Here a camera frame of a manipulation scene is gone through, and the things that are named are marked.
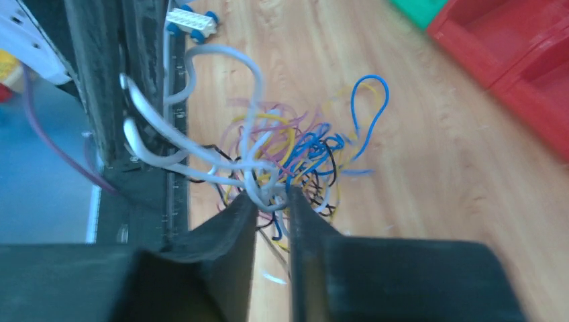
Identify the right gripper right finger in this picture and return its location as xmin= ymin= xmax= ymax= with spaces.
xmin=288 ymin=187 xmax=527 ymax=321

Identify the middle red plastic bin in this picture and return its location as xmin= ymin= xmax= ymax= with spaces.
xmin=490 ymin=28 xmax=568 ymax=161

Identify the green plastic bin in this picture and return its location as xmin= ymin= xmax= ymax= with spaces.
xmin=389 ymin=0 xmax=448 ymax=30

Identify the left red plastic bin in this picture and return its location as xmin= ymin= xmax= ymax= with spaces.
xmin=427 ymin=0 xmax=568 ymax=89

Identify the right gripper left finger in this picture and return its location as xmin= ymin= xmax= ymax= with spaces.
xmin=1 ymin=193 xmax=257 ymax=321

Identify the white blue toy car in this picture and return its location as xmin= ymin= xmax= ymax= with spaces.
xmin=166 ymin=4 xmax=219 ymax=45

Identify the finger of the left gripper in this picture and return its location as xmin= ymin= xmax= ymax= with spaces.
xmin=122 ymin=0 xmax=172 ymax=148
xmin=64 ymin=1 xmax=124 ymax=165

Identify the bundle of wires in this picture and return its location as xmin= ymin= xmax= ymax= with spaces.
xmin=119 ymin=44 xmax=391 ymax=254

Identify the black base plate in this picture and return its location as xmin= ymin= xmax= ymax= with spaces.
xmin=89 ymin=30 xmax=189 ymax=250

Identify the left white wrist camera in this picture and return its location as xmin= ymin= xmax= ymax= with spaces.
xmin=1 ymin=0 xmax=71 ymax=85

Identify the red plastic bin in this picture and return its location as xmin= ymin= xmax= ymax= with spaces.
xmin=490 ymin=28 xmax=568 ymax=161
xmin=427 ymin=0 xmax=568 ymax=89

